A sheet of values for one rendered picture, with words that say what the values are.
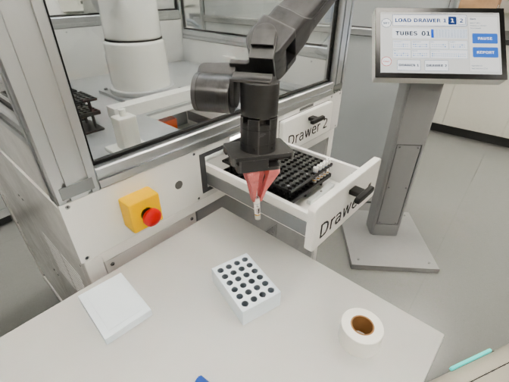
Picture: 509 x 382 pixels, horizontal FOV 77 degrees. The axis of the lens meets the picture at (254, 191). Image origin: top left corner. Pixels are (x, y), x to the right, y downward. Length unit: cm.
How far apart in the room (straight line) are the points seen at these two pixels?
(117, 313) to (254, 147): 40
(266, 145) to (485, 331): 152
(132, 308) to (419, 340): 52
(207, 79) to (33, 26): 26
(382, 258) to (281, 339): 135
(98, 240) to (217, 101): 41
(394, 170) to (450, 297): 67
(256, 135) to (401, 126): 128
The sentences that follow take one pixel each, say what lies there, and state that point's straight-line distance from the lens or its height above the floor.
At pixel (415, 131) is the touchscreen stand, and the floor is 69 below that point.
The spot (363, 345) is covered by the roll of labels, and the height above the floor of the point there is 80.
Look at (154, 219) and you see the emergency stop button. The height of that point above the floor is 88.
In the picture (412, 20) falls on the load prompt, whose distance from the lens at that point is 165.
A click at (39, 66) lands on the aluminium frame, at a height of 118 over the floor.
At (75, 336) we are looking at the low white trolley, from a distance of 70.
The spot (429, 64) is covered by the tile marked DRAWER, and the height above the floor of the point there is 101.
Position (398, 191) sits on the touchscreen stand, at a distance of 189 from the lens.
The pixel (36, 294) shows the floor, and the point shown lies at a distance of 198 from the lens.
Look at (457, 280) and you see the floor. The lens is 201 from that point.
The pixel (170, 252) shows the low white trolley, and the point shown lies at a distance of 78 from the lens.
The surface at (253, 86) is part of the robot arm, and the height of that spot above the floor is 117.
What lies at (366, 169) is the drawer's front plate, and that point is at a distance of 78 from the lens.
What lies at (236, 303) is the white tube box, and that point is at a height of 80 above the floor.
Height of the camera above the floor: 128
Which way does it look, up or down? 33 degrees down
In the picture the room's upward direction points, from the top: straight up
